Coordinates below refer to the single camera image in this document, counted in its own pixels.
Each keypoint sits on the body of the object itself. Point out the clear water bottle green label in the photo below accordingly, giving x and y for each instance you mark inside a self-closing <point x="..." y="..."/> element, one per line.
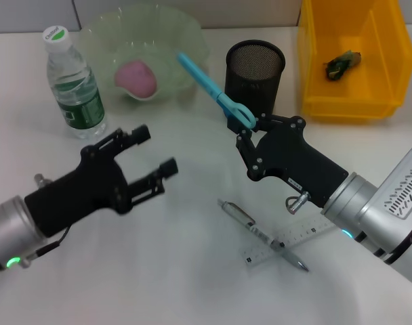
<point x="80" y="101"/>

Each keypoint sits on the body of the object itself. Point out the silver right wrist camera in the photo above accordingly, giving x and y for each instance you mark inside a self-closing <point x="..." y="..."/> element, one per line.
<point x="399" y="199"/>

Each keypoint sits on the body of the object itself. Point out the green translucent fruit bowl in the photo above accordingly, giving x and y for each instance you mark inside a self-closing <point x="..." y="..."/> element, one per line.
<point x="158" y="50"/>

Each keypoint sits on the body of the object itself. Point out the blue scissors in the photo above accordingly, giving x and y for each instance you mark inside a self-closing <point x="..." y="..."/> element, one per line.
<point x="199" y="74"/>

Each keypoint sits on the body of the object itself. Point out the yellow plastic bin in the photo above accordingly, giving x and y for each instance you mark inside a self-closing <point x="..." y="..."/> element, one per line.
<point x="362" y="88"/>

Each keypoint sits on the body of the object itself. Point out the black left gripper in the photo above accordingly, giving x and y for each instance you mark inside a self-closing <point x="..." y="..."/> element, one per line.
<point x="80" y="193"/>

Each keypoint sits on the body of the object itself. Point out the silver ballpoint pen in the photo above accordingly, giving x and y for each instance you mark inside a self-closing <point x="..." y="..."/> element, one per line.
<point x="246" y="221"/>

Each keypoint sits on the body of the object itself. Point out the transparent plastic ruler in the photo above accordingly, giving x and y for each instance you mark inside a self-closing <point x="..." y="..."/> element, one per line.
<point x="260" y="252"/>

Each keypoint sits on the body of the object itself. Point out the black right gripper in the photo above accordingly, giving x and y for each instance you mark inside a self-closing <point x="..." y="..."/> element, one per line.
<point x="294" y="159"/>

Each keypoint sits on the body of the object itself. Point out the green silver plastic wrapper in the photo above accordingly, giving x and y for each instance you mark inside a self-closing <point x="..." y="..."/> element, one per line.
<point x="341" y="64"/>

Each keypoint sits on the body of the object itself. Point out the black mesh pen holder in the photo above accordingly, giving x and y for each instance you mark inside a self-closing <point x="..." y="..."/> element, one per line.
<point x="253" y="78"/>

